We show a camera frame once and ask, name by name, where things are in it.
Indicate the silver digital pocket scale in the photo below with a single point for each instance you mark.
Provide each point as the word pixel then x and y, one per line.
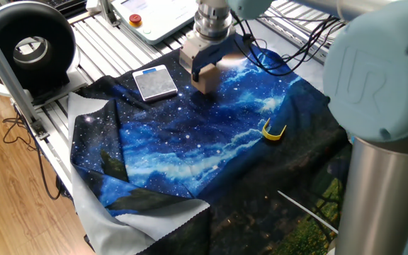
pixel 154 84

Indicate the aluminium frame post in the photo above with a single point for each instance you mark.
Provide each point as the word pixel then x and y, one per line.
pixel 5 74
pixel 108 12

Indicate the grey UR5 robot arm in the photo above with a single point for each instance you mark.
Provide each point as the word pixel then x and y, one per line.
pixel 377 71

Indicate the galaxy print cloth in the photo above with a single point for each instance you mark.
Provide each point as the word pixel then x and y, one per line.
pixel 190 141

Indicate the tan wooden cube block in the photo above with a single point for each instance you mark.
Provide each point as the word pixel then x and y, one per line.
pixel 209 81

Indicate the black keyboard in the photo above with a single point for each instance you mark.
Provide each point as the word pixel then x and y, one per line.
pixel 66 5

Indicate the white teach pendant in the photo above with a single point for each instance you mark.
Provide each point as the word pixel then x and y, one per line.
pixel 161 21

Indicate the grey Schunk gripper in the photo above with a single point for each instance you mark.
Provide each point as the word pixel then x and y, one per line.
pixel 186 56

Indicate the yellow U-shaped plastic clip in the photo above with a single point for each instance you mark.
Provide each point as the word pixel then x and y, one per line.
pixel 270 137

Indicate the white zip tie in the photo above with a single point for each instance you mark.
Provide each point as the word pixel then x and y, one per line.
pixel 306 212

